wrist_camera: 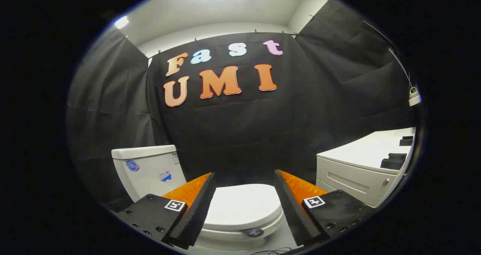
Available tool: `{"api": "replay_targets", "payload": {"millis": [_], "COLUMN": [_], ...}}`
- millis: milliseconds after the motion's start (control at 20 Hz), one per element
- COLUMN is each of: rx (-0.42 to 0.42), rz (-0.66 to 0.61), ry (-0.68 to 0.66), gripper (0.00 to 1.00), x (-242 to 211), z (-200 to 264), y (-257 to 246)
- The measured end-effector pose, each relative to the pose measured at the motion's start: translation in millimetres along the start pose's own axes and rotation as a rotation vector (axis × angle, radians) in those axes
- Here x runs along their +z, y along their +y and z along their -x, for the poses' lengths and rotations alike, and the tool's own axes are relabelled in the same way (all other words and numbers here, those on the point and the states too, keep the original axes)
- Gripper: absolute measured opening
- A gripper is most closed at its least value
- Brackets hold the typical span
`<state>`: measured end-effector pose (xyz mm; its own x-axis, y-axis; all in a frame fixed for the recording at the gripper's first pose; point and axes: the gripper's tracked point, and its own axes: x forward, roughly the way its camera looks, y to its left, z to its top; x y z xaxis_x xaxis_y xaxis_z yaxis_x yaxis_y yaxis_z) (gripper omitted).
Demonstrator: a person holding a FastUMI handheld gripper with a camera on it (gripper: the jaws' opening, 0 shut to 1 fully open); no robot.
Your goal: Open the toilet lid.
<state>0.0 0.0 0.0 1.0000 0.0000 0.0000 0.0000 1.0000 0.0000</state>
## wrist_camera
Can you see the white hanging device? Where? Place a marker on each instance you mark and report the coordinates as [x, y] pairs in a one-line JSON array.
[[414, 97]]

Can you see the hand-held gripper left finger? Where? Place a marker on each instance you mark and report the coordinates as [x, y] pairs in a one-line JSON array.
[[199, 213]]

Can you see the white drawer cabinet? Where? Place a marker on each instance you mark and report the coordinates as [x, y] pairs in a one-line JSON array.
[[357, 180]]

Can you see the white ceramic toilet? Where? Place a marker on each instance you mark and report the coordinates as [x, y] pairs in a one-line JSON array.
[[146, 172]]

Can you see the small ceiling light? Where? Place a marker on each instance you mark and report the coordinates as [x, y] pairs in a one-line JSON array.
[[121, 22]]

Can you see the black backdrop cloth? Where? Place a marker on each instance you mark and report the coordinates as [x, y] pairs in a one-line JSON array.
[[244, 127]]

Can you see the white toilet lid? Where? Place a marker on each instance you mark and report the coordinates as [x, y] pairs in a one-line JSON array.
[[244, 206]]

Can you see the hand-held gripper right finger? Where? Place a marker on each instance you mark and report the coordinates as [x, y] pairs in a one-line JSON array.
[[297, 217]]

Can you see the small black block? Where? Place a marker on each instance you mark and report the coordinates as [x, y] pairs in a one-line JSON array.
[[407, 140]]

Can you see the large black block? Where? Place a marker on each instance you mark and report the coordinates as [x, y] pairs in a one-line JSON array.
[[394, 161]]

